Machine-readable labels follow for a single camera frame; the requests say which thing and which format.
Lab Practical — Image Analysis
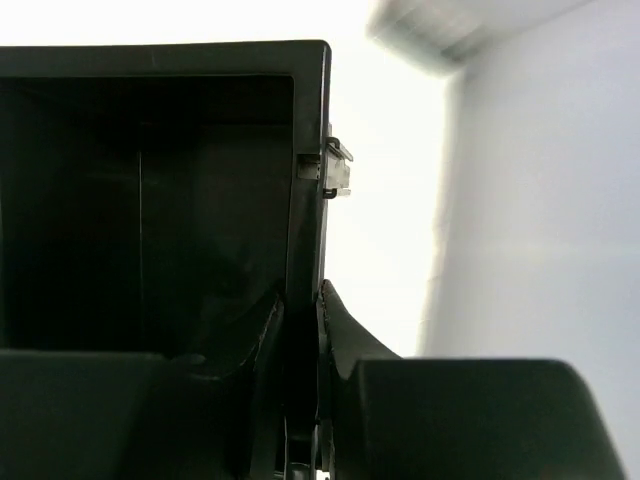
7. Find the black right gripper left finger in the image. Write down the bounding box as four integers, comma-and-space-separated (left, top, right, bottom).
1, 292, 284, 479

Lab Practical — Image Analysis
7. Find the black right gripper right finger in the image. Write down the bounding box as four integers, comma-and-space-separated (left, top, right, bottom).
315, 282, 625, 479

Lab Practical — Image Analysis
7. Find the black plastic bin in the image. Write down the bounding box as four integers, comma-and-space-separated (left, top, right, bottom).
1, 40, 346, 479

